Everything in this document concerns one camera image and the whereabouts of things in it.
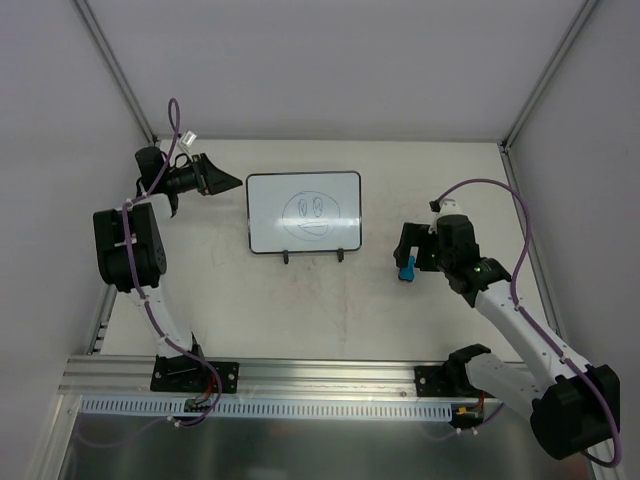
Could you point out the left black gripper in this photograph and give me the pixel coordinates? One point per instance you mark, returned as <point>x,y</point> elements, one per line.
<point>201,174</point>

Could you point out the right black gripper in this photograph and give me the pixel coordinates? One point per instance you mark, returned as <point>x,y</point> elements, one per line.
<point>420,248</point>

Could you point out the blue whiteboard eraser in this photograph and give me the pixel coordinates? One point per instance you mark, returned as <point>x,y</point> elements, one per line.
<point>406,274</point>

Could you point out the small black-framed whiteboard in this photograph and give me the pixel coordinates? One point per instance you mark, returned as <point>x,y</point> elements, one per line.
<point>304,212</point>

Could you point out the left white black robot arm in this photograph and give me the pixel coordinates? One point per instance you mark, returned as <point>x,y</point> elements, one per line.
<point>131,257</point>

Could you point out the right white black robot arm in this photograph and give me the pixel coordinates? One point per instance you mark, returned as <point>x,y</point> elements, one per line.
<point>570,404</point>

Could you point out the black metal whiteboard stand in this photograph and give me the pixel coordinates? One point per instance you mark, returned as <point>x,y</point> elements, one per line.
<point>337,254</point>

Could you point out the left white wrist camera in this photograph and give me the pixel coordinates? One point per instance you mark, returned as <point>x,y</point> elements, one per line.
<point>186,141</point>

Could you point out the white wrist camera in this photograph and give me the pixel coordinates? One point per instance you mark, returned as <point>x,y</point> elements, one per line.
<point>445,207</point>
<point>186,141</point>

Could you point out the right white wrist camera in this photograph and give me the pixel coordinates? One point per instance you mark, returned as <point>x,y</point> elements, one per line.
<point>445,207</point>

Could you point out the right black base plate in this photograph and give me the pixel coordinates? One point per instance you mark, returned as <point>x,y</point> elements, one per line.
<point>443,381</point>

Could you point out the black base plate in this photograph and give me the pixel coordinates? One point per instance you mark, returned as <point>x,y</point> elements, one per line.
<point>183,375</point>
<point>443,381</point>

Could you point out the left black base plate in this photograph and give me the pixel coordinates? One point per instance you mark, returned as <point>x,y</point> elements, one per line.
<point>183,375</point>

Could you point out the left aluminium frame post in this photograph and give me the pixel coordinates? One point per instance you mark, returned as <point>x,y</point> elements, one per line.
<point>107,54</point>

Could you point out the aluminium frame post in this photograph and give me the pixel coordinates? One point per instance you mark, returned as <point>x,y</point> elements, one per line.
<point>107,54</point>
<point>560,53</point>

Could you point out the aluminium mounting rail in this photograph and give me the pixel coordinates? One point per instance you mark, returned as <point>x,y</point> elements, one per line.
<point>256,378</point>

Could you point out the white slotted cable duct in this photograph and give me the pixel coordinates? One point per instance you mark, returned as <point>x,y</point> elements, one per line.
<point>259,408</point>

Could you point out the right aluminium frame post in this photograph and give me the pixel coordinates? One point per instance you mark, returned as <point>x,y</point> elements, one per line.
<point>560,53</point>

